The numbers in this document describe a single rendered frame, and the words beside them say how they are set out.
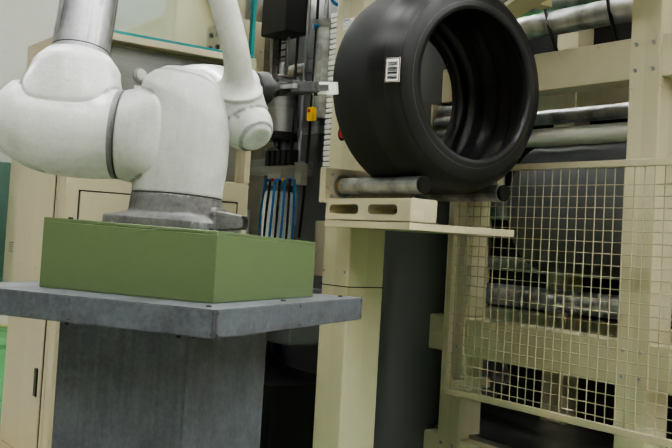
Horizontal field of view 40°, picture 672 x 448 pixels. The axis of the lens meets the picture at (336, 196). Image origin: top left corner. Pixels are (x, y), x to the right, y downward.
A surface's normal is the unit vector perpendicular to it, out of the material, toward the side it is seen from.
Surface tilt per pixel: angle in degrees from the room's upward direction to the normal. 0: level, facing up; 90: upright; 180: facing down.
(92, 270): 90
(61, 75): 76
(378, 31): 68
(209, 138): 89
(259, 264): 90
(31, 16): 90
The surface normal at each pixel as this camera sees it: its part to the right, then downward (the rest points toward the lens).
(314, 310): 0.91, 0.04
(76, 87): 0.18, -0.34
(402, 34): -0.14, -0.32
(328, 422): -0.81, -0.07
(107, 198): 0.59, 0.00
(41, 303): -0.42, -0.07
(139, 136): -0.04, -0.05
